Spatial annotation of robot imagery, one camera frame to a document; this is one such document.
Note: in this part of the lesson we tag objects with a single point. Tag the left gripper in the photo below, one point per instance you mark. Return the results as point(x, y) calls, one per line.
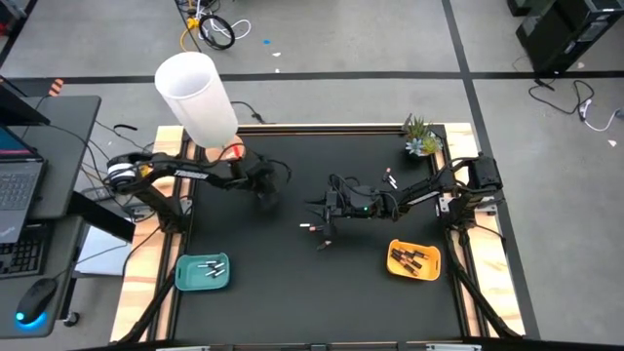
point(263, 175)

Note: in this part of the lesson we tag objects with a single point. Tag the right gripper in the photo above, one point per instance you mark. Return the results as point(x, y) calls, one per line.
point(370, 205)

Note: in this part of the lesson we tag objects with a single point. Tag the teal plastic bin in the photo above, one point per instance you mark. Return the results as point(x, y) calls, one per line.
point(185, 279)

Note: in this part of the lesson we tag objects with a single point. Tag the yellow plastic bin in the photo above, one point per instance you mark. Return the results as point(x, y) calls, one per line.
point(430, 270)

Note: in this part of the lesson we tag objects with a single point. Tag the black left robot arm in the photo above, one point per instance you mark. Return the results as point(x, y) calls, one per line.
point(195, 173)

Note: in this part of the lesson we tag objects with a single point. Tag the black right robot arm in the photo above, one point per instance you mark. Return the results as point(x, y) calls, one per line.
point(424, 195)

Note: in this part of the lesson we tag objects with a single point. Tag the potted succulent plant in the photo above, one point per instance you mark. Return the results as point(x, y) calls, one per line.
point(420, 139)

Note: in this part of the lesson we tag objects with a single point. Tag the white shade wooden base lamp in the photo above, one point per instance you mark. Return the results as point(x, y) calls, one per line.
point(195, 97)

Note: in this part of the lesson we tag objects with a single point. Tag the black desk foot bar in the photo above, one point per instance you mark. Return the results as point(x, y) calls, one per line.
point(105, 222)

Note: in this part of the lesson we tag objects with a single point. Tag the white mounting plate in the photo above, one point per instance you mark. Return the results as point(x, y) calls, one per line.
point(183, 348)
point(453, 347)

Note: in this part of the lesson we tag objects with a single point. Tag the pale floor mat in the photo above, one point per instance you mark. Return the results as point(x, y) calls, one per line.
point(105, 253)

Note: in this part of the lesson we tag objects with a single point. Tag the dark grey side desk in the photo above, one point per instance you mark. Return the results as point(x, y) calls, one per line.
point(68, 146)

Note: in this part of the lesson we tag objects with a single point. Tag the black caster wheel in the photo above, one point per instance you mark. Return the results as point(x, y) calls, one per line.
point(71, 319)

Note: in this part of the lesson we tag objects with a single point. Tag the orange black striped marker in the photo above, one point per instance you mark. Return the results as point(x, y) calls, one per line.
point(57, 87)

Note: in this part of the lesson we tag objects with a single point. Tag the grey laptop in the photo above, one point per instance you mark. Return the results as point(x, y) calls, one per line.
point(19, 185)

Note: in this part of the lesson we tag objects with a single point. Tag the black computer mouse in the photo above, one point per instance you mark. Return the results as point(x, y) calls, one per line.
point(36, 298)

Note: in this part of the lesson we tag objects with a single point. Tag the black keyboard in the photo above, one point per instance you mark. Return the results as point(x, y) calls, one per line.
point(22, 253)

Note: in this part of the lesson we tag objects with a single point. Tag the black monitor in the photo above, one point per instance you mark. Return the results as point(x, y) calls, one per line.
point(14, 109)

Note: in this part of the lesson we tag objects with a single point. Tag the large black equipment cabinet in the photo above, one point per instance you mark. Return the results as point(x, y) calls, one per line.
point(570, 34)

